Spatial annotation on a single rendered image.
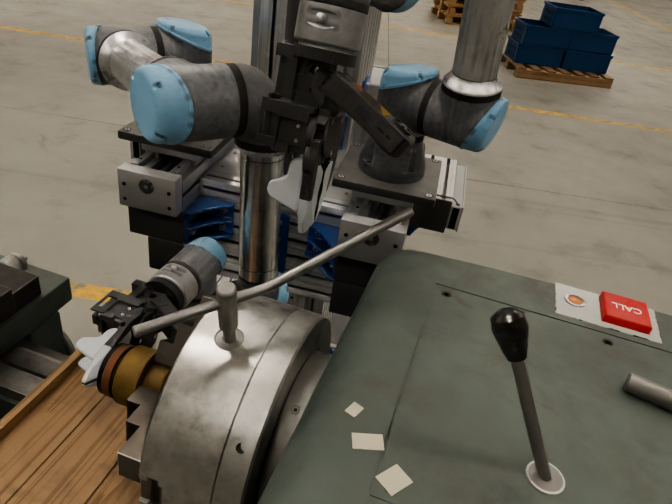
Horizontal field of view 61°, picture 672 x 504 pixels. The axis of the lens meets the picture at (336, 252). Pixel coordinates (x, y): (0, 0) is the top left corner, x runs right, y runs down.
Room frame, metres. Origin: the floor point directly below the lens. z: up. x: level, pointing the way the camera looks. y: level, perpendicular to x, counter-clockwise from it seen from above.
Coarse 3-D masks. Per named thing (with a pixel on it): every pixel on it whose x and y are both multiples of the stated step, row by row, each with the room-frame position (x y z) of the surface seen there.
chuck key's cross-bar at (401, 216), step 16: (384, 224) 0.58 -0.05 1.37; (352, 240) 0.56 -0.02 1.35; (320, 256) 0.54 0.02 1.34; (336, 256) 0.55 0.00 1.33; (288, 272) 0.52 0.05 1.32; (304, 272) 0.53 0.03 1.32; (256, 288) 0.50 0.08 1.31; (272, 288) 0.51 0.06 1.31; (208, 304) 0.47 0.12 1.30; (160, 320) 0.44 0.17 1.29; (176, 320) 0.45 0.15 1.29
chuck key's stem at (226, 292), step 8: (216, 288) 0.48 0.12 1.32; (224, 288) 0.48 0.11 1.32; (232, 288) 0.48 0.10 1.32; (216, 296) 0.48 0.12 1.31; (224, 296) 0.47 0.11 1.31; (232, 296) 0.47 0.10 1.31; (224, 304) 0.47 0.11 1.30; (232, 304) 0.48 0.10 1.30; (224, 312) 0.47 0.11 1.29; (232, 312) 0.48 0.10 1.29; (224, 320) 0.48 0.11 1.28; (232, 320) 0.48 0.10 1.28; (224, 328) 0.48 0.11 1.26; (232, 328) 0.48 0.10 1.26; (224, 336) 0.49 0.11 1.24; (232, 336) 0.49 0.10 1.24
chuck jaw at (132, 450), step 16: (128, 400) 0.49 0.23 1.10; (144, 400) 0.50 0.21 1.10; (128, 416) 0.49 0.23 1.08; (144, 416) 0.47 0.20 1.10; (128, 432) 0.46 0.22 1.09; (144, 432) 0.45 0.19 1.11; (128, 448) 0.42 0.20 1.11; (128, 464) 0.41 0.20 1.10; (144, 480) 0.39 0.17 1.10; (144, 496) 0.39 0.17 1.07; (160, 496) 0.38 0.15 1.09
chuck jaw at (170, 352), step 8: (208, 296) 0.61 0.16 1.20; (184, 328) 0.58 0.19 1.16; (192, 328) 0.58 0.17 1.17; (176, 336) 0.57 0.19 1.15; (184, 336) 0.57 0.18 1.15; (160, 344) 0.57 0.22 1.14; (168, 344) 0.57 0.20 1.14; (176, 344) 0.57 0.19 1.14; (160, 352) 0.56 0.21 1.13; (168, 352) 0.56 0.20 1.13; (176, 352) 0.56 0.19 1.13; (160, 360) 0.55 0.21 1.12; (168, 360) 0.55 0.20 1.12
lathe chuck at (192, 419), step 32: (256, 320) 0.53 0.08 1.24; (192, 352) 0.47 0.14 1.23; (224, 352) 0.48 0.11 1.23; (256, 352) 0.48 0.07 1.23; (192, 384) 0.44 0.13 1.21; (224, 384) 0.44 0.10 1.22; (160, 416) 0.41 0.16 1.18; (192, 416) 0.41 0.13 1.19; (224, 416) 0.41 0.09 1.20; (160, 448) 0.39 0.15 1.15; (192, 448) 0.39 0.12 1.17; (224, 448) 0.39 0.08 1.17; (160, 480) 0.38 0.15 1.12; (192, 480) 0.37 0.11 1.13
